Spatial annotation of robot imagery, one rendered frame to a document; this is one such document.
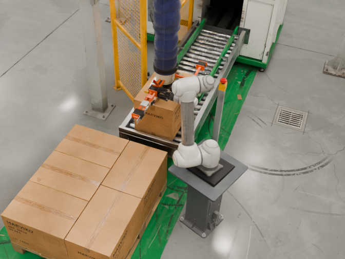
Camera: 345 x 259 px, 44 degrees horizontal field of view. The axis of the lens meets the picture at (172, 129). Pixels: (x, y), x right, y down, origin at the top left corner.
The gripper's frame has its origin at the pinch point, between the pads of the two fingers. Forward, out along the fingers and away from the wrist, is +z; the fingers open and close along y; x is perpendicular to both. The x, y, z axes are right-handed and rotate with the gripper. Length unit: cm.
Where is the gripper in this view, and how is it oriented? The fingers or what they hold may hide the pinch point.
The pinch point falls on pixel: (153, 91)
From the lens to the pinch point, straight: 392.1
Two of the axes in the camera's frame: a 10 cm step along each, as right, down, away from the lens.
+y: -0.4, 7.2, 6.9
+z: -9.3, -2.8, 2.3
